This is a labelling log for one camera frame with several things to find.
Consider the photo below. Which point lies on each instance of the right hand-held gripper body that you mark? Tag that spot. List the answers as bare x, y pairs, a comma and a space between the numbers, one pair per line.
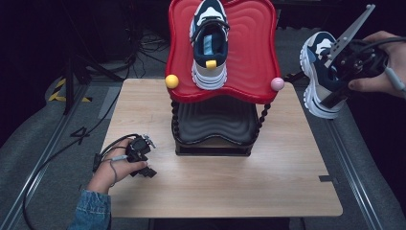
357, 60

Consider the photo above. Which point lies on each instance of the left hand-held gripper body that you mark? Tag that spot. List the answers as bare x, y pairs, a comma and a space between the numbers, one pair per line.
139, 149

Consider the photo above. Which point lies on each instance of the white and blue sneaker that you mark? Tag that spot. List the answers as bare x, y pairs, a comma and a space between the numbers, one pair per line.
316, 83
210, 48

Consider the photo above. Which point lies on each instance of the red and black shoe rack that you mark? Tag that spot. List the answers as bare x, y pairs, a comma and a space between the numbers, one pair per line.
252, 48

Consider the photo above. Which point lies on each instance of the person's left hand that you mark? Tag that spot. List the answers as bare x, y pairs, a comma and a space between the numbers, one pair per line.
111, 172

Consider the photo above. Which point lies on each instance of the person's right hand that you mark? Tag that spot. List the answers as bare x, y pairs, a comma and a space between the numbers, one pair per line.
387, 64

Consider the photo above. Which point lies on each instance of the black tripod stand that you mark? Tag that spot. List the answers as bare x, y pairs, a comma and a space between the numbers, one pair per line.
68, 83
293, 76

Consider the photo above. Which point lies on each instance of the black tape strip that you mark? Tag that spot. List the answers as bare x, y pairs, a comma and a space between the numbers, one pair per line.
327, 179

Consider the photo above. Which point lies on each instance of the metal floor rail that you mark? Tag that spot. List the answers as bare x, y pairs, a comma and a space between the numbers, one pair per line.
33, 175
354, 179

